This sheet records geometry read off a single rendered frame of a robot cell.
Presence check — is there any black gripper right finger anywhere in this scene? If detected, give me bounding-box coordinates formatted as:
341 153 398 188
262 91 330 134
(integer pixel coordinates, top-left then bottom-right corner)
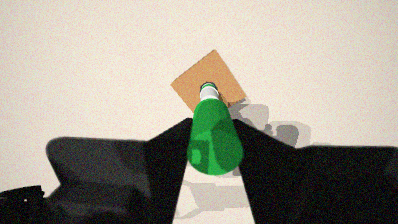
232 119 398 224

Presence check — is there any white marker with green band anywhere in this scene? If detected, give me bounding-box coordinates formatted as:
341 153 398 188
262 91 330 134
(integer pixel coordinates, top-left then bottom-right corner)
200 83 219 102

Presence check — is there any tan square block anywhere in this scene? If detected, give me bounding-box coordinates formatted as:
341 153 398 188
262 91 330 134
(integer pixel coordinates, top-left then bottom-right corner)
170 50 247 113

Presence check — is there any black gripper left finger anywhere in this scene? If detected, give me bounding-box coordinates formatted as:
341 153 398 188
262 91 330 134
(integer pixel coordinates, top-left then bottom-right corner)
45 118 193 224

